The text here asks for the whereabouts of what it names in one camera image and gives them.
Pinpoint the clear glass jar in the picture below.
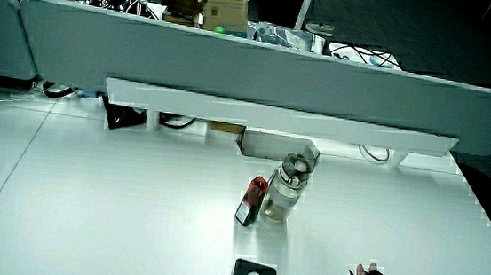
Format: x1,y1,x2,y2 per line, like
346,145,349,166
258,149,319,229

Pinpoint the red dark small bottle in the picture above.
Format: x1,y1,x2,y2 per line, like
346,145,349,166
234,173,271,229

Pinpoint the white desk shelf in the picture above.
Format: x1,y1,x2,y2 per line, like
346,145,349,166
100,75,463,174

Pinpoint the brown flat cardboard piece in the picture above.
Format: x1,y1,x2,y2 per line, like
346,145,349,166
209,120,247,136

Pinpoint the long grey desk divider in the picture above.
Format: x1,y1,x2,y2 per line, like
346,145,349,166
10,0,491,158

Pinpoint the white shoe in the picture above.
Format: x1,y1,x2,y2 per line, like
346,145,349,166
304,20,337,37

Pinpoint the clear plastic bag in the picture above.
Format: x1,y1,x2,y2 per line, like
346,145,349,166
245,20,329,56

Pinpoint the white pole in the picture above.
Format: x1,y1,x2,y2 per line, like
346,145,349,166
293,0,317,33

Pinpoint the black power adapter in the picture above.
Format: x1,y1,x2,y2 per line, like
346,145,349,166
99,95,149,133

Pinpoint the closed beige cardboard box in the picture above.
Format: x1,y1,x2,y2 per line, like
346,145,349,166
194,0,251,36

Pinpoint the grey cable tray flap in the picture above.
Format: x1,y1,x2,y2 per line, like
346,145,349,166
234,127,322,165

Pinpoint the white packet with black cables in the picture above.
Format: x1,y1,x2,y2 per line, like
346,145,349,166
325,41,405,73

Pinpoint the black looped cable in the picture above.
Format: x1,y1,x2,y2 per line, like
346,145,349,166
41,80,76,101

